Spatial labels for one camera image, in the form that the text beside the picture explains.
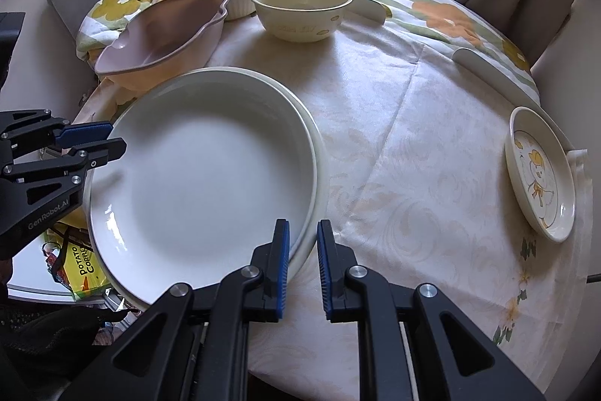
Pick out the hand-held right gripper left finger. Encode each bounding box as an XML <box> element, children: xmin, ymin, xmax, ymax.
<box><xmin>56</xmin><ymin>219</ymin><xmax>292</xmax><ymax>401</ymax></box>

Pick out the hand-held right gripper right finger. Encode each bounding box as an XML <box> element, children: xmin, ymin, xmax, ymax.
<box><xmin>317</xmin><ymin>219</ymin><xmax>548</xmax><ymax>401</ymax></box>

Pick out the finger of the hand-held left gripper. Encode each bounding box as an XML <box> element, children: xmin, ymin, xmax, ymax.
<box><xmin>0</xmin><ymin>138</ymin><xmax>127</xmax><ymax>250</ymax></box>
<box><xmin>0</xmin><ymin>109</ymin><xmax>115</xmax><ymax>158</ymax></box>

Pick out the large white plate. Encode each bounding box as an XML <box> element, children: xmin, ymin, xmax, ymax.
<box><xmin>83</xmin><ymin>70</ymin><xmax>314</xmax><ymax>305</ymax></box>

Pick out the large cream plate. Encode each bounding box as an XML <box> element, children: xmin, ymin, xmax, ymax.
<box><xmin>101</xmin><ymin>67</ymin><xmax>329</xmax><ymax>312</ymax></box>

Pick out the cream printed bowl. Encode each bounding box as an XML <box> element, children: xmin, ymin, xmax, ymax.
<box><xmin>249</xmin><ymin>0</ymin><xmax>355</xmax><ymax>43</ymax></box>

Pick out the small cartoon print plate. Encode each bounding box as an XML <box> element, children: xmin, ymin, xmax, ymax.
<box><xmin>504</xmin><ymin>106</ymin><xmax>577</xmax><ymax>243</ymax></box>

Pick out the yellow snack packet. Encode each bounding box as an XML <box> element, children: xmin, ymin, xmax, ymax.
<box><xmin>47</xmin><ymin>218</ymin><xmax>113</xmax><ymax>301</ymax></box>

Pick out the cream floral tablecloth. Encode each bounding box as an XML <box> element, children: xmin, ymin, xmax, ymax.
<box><xmin>75</xmin><ymin>18</ymin><xmax>590</xmax><ymax>401</ymax></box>

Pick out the floral quilted blanket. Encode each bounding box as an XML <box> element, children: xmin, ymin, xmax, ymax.
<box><xmin>75</xmin><ymin>0</ymin><xmax>541</xmax><ymax>101</ymax></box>

